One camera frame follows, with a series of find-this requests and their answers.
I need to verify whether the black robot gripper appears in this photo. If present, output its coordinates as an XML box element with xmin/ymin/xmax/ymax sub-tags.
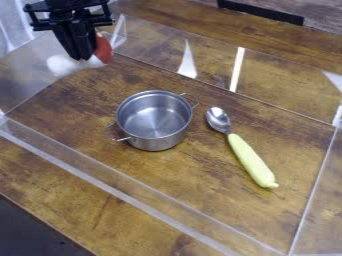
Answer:
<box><xmin>23</xmin><ymin>0</ymin><xmax>114</xmax><ymax>60</ymax></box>

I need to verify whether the red and white toy mushroom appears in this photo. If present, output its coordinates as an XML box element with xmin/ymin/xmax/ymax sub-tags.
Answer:
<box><xmin>47</xmin><ymin>32</ymin><xmax>114</xmax><ymax>77</ymax></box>

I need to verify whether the small silver pot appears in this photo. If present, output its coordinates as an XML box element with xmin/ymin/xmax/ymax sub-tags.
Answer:
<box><xmin>106</xmin><ymin>90</ymin><xmax>199</xmax><ymax>152</ymax></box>

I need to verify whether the black bar on table edge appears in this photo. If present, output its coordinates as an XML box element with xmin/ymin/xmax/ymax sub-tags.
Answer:
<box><xmin>216</xmin><ymin>0</ymin><xmax>305</xmax><ymax>26</ymax></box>

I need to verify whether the spoon with yellow handle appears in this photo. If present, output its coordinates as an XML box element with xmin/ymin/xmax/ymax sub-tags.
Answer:
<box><xmin>206</xmin><ymin>107</ymin><xmax>279</xmax><ymax>189</ymax></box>

